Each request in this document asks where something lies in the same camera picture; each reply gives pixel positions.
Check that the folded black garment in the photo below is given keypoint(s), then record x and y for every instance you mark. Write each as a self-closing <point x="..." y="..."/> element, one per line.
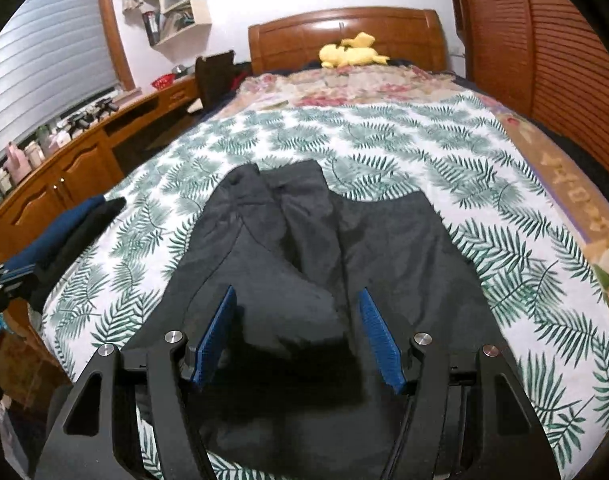
<point x="84" y="245"/>

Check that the folded blue garment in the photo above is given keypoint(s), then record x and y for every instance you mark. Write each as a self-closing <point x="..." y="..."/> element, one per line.
<point x="59" y="235"/>

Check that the wooden louvered wardrobe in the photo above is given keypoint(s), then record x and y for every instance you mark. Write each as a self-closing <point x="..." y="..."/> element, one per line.
<point x="549" y="50"/>

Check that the small metal bowl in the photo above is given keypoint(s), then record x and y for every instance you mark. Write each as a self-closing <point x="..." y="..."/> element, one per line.
<point x="179" y="69"/>

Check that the white wall shelf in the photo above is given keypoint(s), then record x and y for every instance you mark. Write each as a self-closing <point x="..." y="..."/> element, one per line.
<point x="194" y="12"/>

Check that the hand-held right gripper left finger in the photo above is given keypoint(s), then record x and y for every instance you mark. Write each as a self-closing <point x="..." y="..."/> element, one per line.
<point x="214" y="340"/>

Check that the cluster of cosmetic bottles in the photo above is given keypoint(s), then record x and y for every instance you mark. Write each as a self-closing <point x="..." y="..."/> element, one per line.
<point x="39" y="150"/>

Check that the leaf print bedsheet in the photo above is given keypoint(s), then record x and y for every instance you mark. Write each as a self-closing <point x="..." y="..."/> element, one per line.
<point x="409" y="150"/>

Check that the wooden desk cabinet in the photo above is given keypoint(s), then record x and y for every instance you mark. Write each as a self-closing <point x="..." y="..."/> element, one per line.
<point x="84" y="160"/>

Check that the pink bottle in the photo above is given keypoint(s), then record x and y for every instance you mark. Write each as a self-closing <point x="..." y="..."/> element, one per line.
<point x="15" y="162"/>

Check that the wooden headboard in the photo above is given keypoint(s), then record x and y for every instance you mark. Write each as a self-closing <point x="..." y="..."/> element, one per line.
<point x="294" y="40"/>

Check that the floral blanket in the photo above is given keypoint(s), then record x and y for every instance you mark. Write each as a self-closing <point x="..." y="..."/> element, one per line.
<point x="364" y="85"/>

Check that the black jacket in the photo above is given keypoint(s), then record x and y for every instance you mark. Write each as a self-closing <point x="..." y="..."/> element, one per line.
<point x="304" y="260"/>

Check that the yellow plush toy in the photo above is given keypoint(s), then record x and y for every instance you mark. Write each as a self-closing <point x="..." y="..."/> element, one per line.
<point x="349" y="52"/>

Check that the red bowl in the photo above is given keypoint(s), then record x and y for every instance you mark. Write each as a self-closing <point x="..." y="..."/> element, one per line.
<point x="163" y="81"/>

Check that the row of books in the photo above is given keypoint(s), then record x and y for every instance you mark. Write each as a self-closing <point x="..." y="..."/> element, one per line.
<point x="169" y="22"/>

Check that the grey window blind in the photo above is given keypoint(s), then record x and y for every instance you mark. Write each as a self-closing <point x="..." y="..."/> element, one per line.
<point x="44" y="65"/>

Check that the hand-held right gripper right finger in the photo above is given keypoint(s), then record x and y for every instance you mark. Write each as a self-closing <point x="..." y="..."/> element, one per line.
<point x="379" y="340"/>

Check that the wooden window frame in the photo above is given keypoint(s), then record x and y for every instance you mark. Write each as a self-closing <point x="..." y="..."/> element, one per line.
<point x="115" y="25"/>

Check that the group of black toy models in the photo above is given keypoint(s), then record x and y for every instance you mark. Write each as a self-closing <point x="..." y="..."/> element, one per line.
<point x="92" y="112"/>

